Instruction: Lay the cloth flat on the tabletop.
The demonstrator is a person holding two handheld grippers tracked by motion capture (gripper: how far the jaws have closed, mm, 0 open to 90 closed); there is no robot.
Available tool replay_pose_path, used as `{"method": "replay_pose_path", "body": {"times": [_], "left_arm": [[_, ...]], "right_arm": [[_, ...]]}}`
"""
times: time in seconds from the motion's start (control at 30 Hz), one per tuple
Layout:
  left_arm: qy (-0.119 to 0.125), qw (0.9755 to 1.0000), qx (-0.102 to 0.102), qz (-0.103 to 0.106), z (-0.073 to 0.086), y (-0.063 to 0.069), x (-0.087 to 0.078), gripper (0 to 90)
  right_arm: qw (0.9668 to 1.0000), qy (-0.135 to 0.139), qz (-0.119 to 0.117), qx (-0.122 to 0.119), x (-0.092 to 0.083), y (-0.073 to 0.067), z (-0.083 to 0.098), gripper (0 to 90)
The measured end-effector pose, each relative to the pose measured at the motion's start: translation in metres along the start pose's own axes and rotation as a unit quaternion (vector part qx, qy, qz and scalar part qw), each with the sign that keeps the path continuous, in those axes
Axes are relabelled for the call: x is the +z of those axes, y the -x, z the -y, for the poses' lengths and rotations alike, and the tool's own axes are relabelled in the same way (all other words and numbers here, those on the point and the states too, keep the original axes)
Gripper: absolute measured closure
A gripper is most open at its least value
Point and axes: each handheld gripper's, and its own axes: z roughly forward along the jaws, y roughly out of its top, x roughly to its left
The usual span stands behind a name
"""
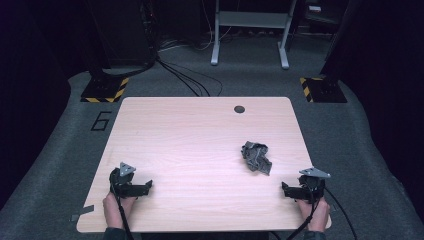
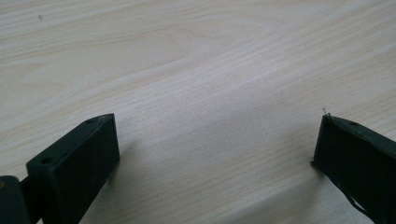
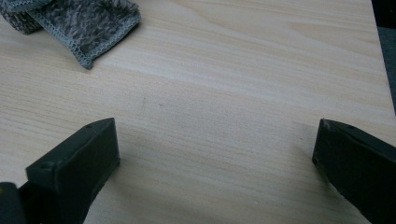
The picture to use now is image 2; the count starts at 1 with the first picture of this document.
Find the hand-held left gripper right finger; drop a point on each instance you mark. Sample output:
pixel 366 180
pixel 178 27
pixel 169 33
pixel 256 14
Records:
pixel 361 158

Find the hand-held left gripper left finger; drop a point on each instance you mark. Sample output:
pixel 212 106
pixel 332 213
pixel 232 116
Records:
pixel 74 168

